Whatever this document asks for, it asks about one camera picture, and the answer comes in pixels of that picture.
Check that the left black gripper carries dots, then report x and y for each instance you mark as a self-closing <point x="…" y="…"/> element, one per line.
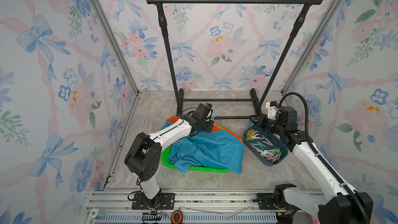
<point x="211" y="123"/>

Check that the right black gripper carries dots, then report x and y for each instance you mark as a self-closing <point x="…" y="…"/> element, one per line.
<point x="261" y="118"/>

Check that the light teal wire hanger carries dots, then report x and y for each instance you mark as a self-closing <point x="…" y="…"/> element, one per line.
<point x="212" y="115"/>

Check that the dark teal clothespin bin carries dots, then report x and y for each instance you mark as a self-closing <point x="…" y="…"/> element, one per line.
<point x="266" y="146"/>

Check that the teal t-shirt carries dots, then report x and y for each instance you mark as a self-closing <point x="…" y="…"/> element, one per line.
<point x="218" y="150"/>

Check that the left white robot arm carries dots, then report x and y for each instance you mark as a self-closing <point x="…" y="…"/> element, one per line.
<point x="144" y="155"/>

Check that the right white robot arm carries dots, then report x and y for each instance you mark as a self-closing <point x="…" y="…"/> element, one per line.
<point x="340" y="202"/>

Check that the orange t-shirt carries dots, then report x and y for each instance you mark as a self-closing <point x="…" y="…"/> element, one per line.
<point x="215" y="128"/>

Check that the green plastic tray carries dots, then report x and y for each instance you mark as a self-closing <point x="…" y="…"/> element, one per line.
<point x="165" y="161"/>

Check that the black clothes rack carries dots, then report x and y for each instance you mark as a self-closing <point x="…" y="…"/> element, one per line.
<point x="257" y="102"/>

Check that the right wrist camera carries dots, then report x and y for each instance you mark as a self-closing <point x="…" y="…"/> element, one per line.
<point x="272" y="109"/>

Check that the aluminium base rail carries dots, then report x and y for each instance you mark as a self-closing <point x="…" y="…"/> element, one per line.
<point x="198" y="206"/>

